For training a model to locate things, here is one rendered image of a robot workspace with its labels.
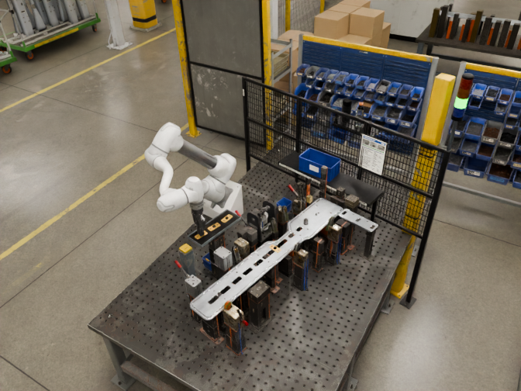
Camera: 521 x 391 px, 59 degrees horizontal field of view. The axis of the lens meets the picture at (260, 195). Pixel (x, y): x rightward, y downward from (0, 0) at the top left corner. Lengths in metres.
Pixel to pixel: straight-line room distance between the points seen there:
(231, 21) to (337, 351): 3.66
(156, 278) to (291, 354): 1.14
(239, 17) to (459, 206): 3.12
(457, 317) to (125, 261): 3.05
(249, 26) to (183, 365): 3.55
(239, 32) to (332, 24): 2.35
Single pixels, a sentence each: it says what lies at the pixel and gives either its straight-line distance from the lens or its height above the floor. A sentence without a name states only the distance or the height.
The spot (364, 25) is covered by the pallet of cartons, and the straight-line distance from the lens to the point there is 7.62.
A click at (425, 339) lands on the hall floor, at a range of 4.11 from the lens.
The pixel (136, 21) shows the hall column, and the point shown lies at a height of 0.17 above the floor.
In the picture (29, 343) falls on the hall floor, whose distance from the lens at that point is 4.40.
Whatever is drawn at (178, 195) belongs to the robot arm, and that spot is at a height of 1.57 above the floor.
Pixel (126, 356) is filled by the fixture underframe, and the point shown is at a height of 0.23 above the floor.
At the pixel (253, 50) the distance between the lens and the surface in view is 5.32.
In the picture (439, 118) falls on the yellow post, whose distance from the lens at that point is 3.28.
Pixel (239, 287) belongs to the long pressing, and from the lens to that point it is 2.96.
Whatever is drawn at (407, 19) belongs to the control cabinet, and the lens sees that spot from 9.72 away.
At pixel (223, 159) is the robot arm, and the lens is 3.59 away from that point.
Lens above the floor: 3.23
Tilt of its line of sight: 38 degrees down
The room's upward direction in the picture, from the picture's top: 2 degrees counter-clockwise
